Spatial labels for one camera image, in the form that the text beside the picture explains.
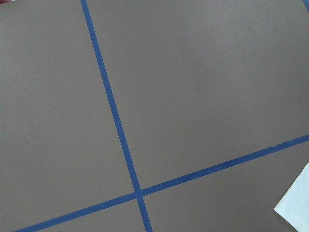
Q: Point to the cream long sleeve cat shirt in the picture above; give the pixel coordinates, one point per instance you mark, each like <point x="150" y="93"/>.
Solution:
<point x="294" y="205"/>

